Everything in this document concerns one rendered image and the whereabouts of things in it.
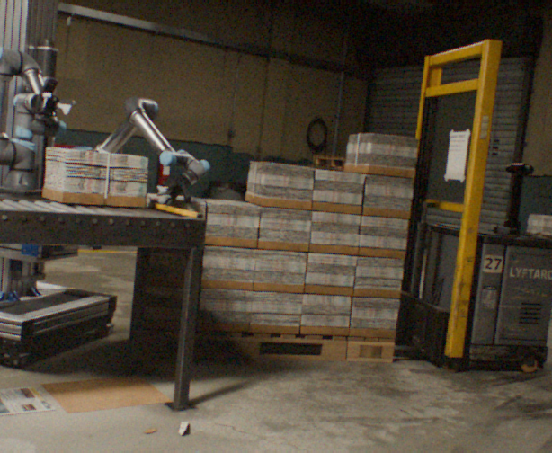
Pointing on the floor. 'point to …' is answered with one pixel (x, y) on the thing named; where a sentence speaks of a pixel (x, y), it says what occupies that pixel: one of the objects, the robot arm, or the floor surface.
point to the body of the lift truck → (499, 293)
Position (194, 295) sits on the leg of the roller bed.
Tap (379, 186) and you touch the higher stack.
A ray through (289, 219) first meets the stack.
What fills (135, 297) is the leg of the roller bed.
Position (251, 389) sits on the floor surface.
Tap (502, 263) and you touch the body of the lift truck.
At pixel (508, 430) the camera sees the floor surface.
